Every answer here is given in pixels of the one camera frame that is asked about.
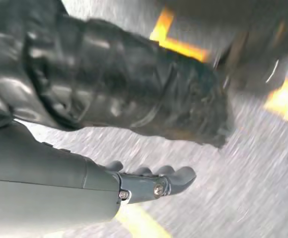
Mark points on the black covered robot leg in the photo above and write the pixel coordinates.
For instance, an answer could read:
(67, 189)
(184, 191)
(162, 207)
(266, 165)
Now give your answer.
(122, 82)

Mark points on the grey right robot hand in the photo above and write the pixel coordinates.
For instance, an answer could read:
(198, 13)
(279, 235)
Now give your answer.
(47, 187)

